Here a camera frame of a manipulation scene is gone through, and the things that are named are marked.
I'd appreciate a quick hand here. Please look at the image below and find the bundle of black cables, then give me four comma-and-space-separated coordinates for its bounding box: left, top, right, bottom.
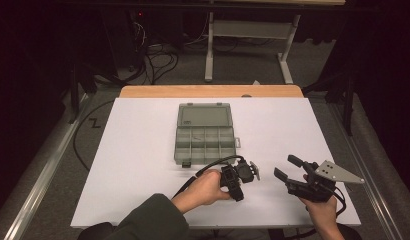
126, 19, 181, 86

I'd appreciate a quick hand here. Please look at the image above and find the aluminium floor rail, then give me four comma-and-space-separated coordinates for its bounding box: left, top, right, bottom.
329, 99, 401, 240
2, 93, 94, 240

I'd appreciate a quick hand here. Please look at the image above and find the black floor cable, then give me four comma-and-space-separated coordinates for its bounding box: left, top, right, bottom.
72, 99, 116, 172

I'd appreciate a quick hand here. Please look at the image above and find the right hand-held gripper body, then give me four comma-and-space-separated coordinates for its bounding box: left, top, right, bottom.
286, 159, 366, 203

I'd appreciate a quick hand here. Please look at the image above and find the person's left hand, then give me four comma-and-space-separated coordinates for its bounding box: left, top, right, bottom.
171, 168, 232, 214

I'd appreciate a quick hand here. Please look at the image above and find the wooden table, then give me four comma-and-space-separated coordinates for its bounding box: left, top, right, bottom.
118, 84, 305, 99

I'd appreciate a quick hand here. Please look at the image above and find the white metal desk frame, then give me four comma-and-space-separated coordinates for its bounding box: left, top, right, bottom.
204, 11, 302, 85

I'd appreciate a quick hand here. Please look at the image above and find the person's right hand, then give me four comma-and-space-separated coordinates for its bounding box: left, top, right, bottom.
299, 195, 338, 231

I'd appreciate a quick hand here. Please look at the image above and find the black metal stand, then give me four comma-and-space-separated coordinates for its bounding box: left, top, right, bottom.
67, 63, 97, 125
302, 71, 356, 137

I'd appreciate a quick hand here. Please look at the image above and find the white work board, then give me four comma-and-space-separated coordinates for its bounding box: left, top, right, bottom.
70, 97, 362, 229

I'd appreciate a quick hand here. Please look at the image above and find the left hand-held gripper black cable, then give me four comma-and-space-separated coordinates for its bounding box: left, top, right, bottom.
172, 154, 246, 199

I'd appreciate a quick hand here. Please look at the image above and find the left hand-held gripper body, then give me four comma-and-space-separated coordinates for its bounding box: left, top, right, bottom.
220, 156, 261, 191

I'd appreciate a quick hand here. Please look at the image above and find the transparent grey compartment box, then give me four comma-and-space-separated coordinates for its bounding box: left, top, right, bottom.
173, 102, 242, 169

